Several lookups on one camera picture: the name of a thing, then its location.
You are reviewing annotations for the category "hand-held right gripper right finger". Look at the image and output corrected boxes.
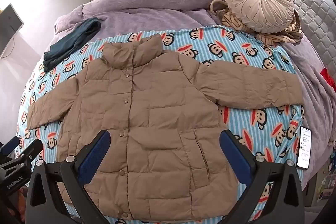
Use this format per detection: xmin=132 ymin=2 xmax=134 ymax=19
xmin=219 ymin=130 xmax=306 ymax=224

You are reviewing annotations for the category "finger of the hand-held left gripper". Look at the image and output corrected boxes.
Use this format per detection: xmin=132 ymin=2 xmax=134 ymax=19
xmin=0 ymin=136 xmax=22 ymax=156
xmin=14 ymin=139 xmax=44 ymax=165

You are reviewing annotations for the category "purple duvet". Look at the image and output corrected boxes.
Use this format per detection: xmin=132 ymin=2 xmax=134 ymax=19
xmin=54 ymin=0 xmax=336 ymax=188

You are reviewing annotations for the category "dark teal folded cloth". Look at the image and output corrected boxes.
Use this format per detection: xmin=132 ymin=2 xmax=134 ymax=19
xmin=43 ymin=17 xmax=102 ymax=73

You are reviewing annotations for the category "monkey print striped blanket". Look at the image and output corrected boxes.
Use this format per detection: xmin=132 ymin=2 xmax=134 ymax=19
xmin=16 ymin=26 xmax=305 ymax=224

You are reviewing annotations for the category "tan puffer jacket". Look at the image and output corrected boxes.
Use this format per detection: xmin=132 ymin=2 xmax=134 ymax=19
xmin=26 ymin=34 xmax=305 ymax=220

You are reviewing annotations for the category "flat screen monitor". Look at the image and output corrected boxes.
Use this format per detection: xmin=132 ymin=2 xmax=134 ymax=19
xmin=0 ymin=3 xmax=25 ymax=57

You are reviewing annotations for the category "grey quilted headboard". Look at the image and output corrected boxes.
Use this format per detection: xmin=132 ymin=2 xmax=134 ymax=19
xmin=253 ymin=0 xmax=336 ymax=88

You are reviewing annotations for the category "red cloth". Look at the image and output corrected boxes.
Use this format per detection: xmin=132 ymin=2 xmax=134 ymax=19
xmin=320 ymin=68 xmax=336 ymax=94

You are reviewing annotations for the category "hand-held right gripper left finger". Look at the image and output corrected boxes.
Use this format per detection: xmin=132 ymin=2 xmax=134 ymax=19
xmin=25 ymin=130 xmax=116 ymax=224

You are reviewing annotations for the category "sticker covered board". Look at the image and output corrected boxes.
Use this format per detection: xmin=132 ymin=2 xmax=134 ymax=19
xmin=304 ymin=161 xmax=336 ymax=207

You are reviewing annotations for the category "black smartphone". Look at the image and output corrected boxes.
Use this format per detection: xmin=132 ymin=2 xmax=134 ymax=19
xmin=296 ymin=126 xmax=313 ymax=170

